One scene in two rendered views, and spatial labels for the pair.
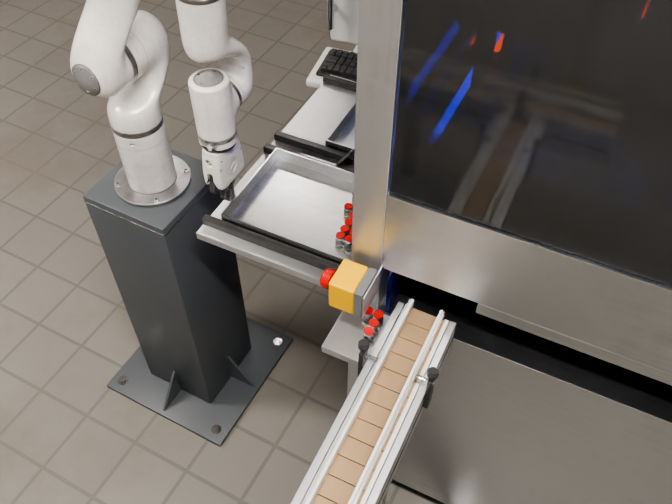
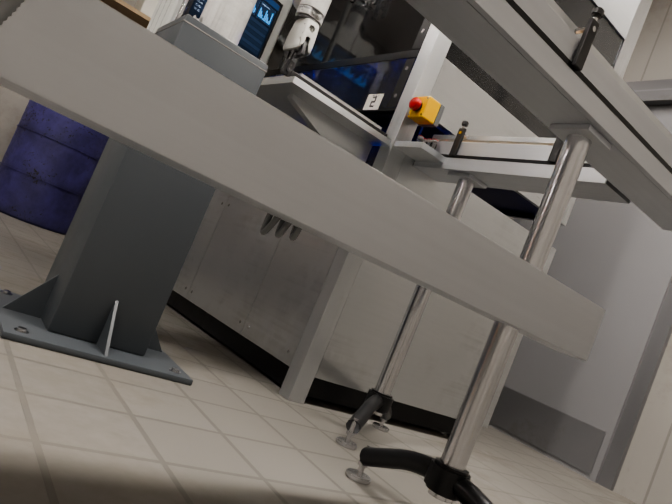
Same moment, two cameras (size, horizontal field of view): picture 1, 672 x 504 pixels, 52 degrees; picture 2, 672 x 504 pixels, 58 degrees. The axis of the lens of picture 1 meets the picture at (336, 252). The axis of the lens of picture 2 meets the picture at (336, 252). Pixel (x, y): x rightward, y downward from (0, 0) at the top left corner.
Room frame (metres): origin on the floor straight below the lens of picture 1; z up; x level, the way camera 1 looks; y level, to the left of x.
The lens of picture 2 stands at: (0.03, 1.64, 0.36)
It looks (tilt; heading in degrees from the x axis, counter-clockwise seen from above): 4 degrees up; 298
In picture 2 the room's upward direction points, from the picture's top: 22 degrees clockwise
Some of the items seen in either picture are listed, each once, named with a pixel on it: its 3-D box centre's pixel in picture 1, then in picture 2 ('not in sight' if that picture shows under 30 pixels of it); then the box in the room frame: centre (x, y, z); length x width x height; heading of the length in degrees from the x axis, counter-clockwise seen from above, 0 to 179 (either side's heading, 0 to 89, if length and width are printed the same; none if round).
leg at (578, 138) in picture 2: not in sight; (512, 311); (0.26, 0.44, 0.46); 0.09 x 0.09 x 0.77; 64
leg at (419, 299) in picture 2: not in sight; (421, 293); (0.63, -0.10, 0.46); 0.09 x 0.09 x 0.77; 64
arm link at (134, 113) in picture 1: (134, 70); not in sight; (1.29, 0.45, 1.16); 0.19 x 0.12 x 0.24; 153
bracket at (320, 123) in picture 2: not in sight; (324, 139); (1.06, 0.07, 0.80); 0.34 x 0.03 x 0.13; 64
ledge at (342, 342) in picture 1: (365, 337); (422, 154); (0.79, -0.06, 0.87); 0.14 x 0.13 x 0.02; 64
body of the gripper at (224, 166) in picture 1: (221, 157); (301, 36); (1.16, 0.26, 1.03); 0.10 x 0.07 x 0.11; 154
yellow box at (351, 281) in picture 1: (351, 287); (425, 111); (0.82, -0.03, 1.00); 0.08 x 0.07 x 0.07; 64
